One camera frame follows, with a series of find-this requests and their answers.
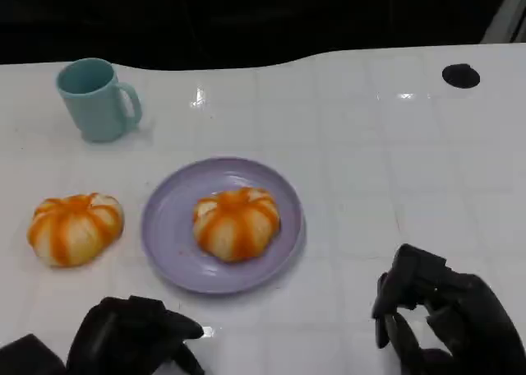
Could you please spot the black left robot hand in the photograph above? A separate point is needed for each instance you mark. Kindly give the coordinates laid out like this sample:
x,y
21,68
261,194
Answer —
x,y
119,338

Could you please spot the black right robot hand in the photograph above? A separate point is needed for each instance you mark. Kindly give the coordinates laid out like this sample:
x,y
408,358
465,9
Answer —
x,y
472,309

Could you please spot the orange white toy bread roll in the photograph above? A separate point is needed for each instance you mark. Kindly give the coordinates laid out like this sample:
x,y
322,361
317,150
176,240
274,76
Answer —
x,y
236,225
74,231

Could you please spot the lilac plate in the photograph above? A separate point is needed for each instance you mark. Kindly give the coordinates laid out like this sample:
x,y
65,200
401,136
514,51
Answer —
x,y
172,227

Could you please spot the pale green mug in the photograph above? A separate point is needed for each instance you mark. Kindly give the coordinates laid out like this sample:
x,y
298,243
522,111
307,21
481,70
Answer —
x,y
92,107

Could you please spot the black round table grommet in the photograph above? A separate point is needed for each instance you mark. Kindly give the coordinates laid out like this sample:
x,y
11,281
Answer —
x,y
461,76

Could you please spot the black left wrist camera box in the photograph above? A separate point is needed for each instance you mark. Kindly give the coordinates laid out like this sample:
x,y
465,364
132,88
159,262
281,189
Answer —
x,y
26,358

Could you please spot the grey metal frame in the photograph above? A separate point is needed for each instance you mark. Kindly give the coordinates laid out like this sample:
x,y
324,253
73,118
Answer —
x,y
507,17

